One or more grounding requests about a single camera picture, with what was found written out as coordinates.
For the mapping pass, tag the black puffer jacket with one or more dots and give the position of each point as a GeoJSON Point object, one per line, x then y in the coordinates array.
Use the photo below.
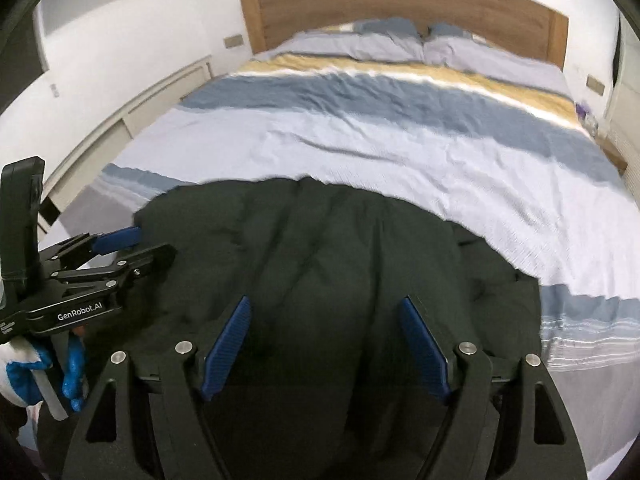
{"type": "Point", "coordinates": [320, 260]}

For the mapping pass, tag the white wardrobe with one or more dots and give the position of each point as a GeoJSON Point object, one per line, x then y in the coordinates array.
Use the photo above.
{"type": "Point", "coordinates": [627, 85]}

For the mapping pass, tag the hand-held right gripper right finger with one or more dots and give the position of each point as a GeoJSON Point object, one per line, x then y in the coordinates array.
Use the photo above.
{"type": "Point", "coordinates": [422, 350]}

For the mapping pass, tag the wooden headboard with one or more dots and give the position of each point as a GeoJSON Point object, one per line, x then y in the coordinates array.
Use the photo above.
{"type": "Point", "coordinates": [400, 2]}

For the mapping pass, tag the bed with striped duvet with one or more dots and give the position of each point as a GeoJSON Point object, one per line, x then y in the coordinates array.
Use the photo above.
{"type": "Point", "coordinates": [400, 135]}

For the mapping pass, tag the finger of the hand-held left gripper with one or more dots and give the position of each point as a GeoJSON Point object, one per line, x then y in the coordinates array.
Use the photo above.
{"type": "Point", "coordinates": [145, 262]}
{"type": "Point", "coordinates": [117, 239]}

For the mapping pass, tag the low white cabinet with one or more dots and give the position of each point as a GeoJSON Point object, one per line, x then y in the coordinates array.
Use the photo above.
{"type": "Point", "coordinates": [140, 110]}

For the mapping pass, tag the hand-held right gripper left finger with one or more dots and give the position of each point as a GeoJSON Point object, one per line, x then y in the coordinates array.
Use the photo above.
{"type": "Point", "coordinates": [227, 350]}

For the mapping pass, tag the small white wall fixture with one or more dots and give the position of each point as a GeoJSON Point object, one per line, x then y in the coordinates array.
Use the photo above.
{"type": "Point", "coordinates": [55, 91]}

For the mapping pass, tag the wall switch plate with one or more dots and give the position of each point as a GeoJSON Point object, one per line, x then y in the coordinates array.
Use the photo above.
{"type": "Point", "coordinates": [233, 40]}
{"type": "Point", "coordinates": [595, 85]}

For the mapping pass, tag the person's left hand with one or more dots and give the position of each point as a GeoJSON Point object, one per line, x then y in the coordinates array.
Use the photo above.
{"type": "Point", "coordinates": [25, 370]}

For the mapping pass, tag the wooden nightstand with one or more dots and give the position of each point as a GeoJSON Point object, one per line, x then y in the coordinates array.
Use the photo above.
{"type": "Point", "coordinates": [614, 155]}

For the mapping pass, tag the small bottles on nightstand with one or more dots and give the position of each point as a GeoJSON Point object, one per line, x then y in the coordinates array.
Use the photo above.
{"type": "Point", "coordinates": [587, 117]}

